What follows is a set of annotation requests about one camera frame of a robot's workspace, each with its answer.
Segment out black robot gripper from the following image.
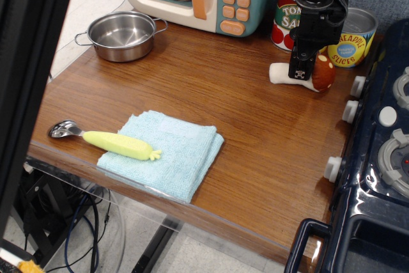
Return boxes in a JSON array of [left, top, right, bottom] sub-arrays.
[[288, 0, 348, 81]]

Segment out plush brown white mushroom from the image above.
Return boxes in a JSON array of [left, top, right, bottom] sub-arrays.
[[269, 54, 336, 93]]

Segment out light blue folded rag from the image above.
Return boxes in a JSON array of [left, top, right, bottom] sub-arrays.
[[97, 111, 224, 203]]

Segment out tomato sauce can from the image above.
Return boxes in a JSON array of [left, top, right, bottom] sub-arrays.
[[271, 0, 301, 51]]

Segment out white stove knob rear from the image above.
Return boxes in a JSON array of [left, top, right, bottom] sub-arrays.
[[350, 75, 366, 98]]

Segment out white stove knob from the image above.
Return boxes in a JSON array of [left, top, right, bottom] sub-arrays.
[[324, 157, 342, 183], [342, 100, 359, 123], [350, 75, 366, 98]]

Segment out white stove knob middle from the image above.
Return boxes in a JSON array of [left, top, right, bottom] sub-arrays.
[[342, 100, 359, 123]]

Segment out pineapple slices can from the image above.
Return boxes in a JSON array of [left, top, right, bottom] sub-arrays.
[[320, 7, 378, 68]]

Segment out white stove knob front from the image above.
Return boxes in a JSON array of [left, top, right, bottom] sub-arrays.
[[324, 157, 342, 183]]

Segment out dark blue toy stove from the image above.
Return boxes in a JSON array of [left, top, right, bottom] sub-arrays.
[[285, 19, 408, 272]]

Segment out small steel pot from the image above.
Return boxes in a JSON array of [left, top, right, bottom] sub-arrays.
[[84, 11, 168, 63]]

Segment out clear acrylic table guard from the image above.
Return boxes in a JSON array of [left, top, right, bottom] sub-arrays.
[[29, 24, 302, 262]]

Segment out yellow corn handled spoon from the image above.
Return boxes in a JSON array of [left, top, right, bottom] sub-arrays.
[[48, 120, 162, 161]]

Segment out floor cables under table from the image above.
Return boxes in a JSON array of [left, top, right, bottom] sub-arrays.
[[44, 186, 112, 273]]

